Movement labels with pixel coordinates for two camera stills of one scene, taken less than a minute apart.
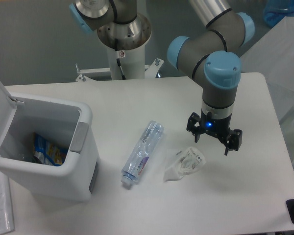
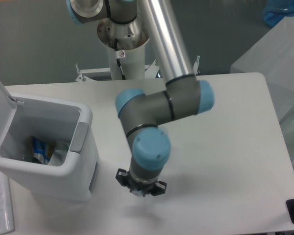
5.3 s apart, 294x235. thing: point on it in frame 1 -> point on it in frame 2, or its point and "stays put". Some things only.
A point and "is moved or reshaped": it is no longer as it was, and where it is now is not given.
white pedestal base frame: x=151 y=71 stays put
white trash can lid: x=3 y=107 stays put
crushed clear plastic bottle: x=141 y=153 is moved or reshaped
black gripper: x=219 y=127 -> x=147 y=188
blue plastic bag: x=276 y=10 stays put
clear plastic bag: x=1 y=207 stays put
